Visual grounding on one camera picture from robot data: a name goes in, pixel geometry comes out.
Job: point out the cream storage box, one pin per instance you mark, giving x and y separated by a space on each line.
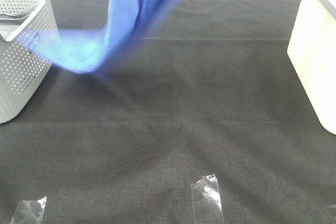
311 51

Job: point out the clear tape strip left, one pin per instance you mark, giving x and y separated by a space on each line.
29 211

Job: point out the blue microfibre towel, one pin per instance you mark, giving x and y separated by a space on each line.
85 51

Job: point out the clear tape strip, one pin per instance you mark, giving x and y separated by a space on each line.
206 201
29 211

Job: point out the clear tape strip centre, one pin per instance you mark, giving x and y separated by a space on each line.
206 201

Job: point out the black table cloth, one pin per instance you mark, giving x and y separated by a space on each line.
213 92

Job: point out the grey perforated laundry basket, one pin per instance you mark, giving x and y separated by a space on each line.
25 24

